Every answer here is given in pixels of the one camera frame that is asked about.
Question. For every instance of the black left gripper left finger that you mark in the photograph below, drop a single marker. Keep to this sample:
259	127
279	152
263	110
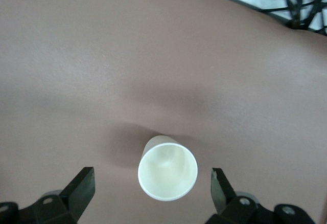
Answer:
74	196

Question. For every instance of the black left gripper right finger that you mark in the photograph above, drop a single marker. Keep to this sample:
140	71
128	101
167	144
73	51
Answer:
222	196

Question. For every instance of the white paper cup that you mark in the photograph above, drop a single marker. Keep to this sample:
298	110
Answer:
167	173

